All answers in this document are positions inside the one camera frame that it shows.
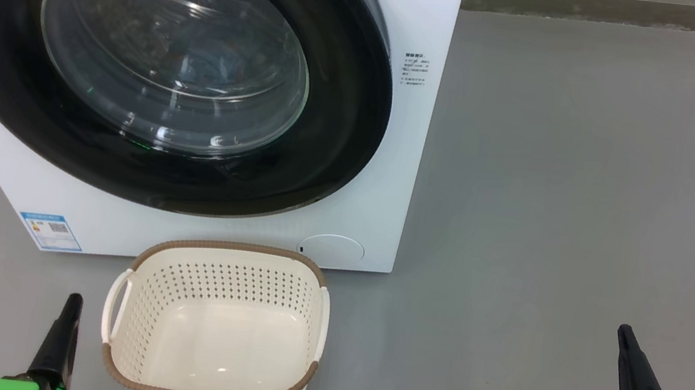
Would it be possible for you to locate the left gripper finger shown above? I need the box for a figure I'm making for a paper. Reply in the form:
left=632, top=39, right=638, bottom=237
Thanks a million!
left=25, top=287, right=87, bottom=390

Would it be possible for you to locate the white front-load washing machine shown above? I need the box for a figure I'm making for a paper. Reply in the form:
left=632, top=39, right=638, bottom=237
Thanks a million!
left=0, top=0, right=466, bottom=311

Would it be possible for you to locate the blue energy label sticker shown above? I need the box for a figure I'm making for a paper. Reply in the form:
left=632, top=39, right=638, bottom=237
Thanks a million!
left=14, top=209, right=87, bottom=257

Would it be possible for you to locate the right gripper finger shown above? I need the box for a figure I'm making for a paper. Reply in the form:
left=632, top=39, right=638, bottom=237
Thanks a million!
left=608, top=322, right=681, bottom=390

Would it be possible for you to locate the round white filter cover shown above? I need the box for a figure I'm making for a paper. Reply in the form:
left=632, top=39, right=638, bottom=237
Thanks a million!
left=295, top=229, right=367, bottom=275

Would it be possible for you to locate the black round glass washer door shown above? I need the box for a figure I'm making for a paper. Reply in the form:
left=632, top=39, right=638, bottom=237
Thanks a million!
left=0, top=0, right=410, bottom=243

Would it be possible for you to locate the cream perforated laundry basket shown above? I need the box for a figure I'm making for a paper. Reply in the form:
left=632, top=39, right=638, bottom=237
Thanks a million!
left=91, top=222, right=339, bottom=390

